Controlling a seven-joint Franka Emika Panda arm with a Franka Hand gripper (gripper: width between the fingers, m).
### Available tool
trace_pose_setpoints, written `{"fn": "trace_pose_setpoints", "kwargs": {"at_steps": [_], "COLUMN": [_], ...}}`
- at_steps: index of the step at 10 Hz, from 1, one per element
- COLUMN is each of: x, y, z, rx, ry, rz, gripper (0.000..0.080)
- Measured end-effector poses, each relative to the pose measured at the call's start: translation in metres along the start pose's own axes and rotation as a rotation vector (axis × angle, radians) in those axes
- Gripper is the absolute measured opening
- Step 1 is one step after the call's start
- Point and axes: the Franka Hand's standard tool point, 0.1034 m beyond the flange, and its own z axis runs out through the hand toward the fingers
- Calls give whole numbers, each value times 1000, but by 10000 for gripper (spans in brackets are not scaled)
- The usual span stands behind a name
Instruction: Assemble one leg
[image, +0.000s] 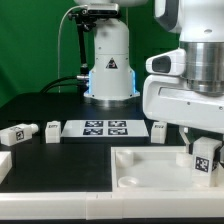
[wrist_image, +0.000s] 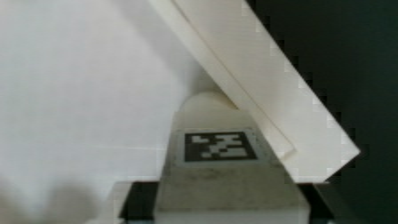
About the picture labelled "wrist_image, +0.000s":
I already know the white square tabletop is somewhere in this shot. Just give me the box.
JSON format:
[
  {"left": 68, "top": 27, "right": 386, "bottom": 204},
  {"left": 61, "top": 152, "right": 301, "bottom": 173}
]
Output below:
[{"left": 0, "top": 0, "right": 359, "bottom": 224}]

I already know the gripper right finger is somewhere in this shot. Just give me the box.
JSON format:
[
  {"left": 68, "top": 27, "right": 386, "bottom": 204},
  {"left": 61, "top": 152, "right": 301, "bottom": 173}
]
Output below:
[{"left": 299, "top": 183, "right": 350, "bottom": 224}]

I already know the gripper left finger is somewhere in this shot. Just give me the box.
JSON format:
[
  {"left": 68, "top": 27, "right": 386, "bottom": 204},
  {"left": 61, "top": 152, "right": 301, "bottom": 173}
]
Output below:
[{"left": 119, "top": 181, "right": 159, "bottom": 224}]

